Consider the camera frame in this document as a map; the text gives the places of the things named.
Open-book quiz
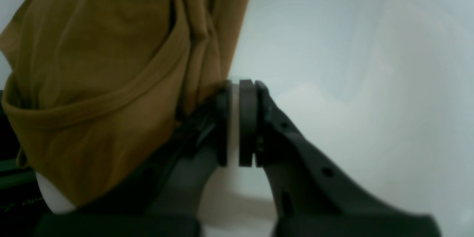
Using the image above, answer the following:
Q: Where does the left gripper black image-right right finger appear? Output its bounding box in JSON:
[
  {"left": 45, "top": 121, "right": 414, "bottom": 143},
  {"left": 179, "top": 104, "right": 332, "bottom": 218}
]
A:
[{"left": 239, "top": 80, "right": 441, "bottom": 237}]

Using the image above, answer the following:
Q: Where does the brown t-shirt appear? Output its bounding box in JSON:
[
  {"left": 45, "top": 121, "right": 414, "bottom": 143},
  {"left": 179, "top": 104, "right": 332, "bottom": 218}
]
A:
[{"left": 1, "top": 0, "right": 248, "bottom": 208}]

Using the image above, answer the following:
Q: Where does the left gripper black image-right left finger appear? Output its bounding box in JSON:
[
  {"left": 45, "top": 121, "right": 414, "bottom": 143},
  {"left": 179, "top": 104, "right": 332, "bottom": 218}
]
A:
[{"left": 35, "top": 81, "right": 232, "bottom": 237}]

